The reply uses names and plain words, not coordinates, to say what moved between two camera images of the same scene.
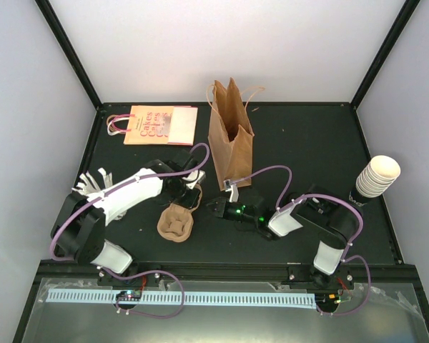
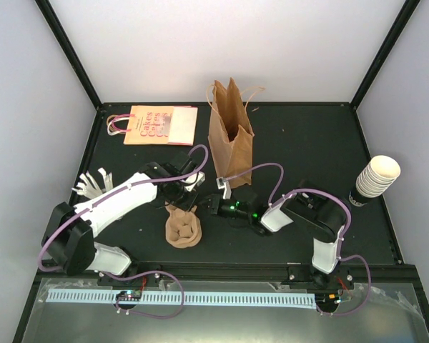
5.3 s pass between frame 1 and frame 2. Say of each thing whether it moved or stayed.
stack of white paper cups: stayed
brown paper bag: stayed
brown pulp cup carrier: moved
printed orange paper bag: stayed
